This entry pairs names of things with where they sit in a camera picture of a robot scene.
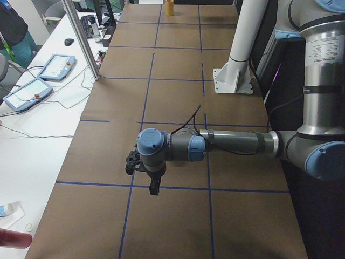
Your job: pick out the person in dark shirt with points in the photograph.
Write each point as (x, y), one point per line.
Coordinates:
(17, 43)

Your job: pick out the aluminium frame post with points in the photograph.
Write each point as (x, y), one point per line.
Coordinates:
(81, 37)

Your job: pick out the red cylinder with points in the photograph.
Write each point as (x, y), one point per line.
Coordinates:
(15, 239)

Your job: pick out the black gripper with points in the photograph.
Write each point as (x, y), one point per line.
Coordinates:
(155, 172)

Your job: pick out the white blue tube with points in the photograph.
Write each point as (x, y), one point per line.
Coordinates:
(7, 209)

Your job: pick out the far teach pendant tablet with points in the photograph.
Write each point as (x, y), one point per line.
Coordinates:
(57, 67)

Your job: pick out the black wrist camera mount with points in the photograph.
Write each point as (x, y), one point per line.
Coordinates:
(134, 163)

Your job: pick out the white paper sheet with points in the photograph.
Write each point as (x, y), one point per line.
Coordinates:
(8, 221)

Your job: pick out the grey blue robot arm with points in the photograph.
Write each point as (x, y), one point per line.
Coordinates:
(316, 147)

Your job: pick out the white pole with base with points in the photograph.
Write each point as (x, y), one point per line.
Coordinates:
(234, 76)

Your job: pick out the clear water bottle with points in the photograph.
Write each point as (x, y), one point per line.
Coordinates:
(95, 30)

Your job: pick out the black computer mouse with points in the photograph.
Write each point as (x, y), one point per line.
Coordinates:
(68, 41)

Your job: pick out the black keyboard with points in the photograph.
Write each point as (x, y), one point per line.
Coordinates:
(86, 26)

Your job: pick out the orange cup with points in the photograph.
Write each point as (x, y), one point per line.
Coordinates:
(169, 7)

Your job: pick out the black monitor stand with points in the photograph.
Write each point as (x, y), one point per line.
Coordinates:
(104, 12)

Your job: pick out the near teach pendant tablet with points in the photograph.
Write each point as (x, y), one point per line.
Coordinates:
(28, 95)

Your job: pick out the teach pendant tablet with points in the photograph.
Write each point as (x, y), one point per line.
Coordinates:
(57, 67)
(28, 95)

